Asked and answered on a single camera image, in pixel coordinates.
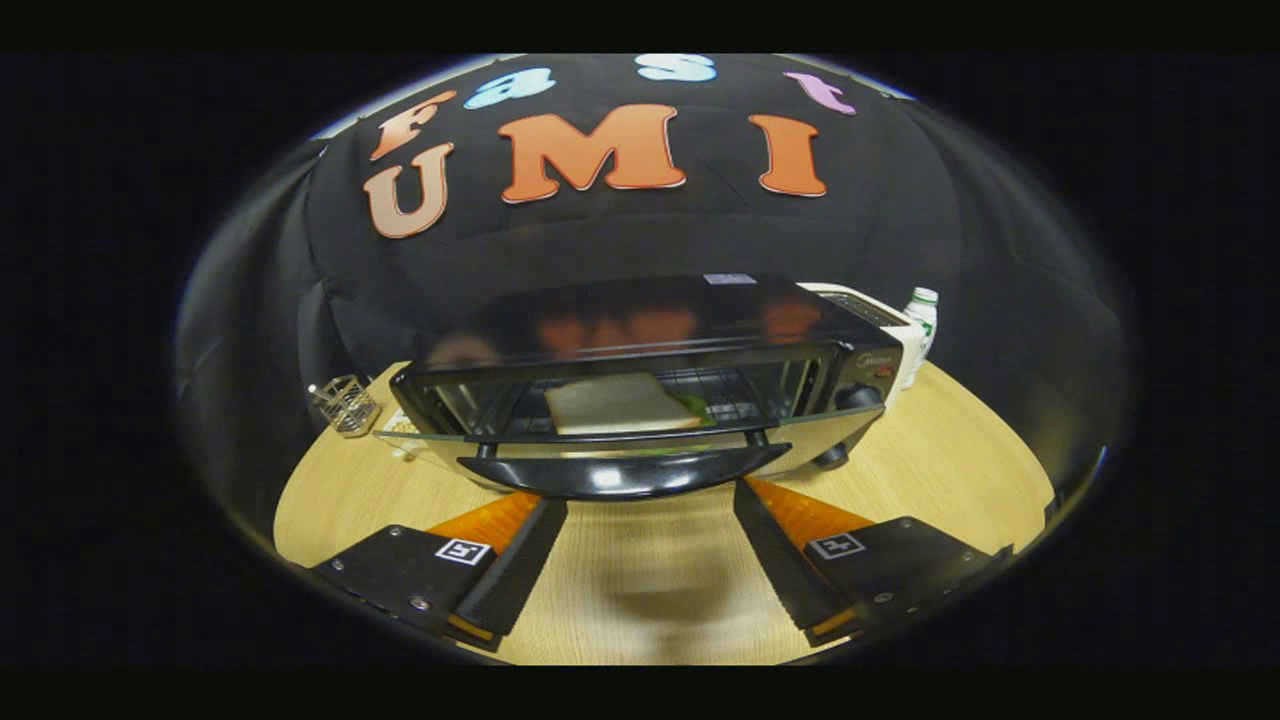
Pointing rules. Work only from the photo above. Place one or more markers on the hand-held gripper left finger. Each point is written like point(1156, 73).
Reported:
point(520, 575)

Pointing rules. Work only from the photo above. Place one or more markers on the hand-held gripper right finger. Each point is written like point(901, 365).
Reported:
point(775, 570)

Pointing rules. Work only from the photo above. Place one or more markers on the lettuce sandwich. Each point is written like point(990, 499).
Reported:
point(615, 405)

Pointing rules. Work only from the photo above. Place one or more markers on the black toaster oven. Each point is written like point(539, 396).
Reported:
point(650, 310)

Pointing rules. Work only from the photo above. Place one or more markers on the white pop-up toaster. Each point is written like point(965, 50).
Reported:
point(912, 350)

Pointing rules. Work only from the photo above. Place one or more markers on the white divided snack dish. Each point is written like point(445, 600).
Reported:
point(398, 418)

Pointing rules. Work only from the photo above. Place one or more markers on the white bottle green label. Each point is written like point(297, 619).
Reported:
point(922, 310)

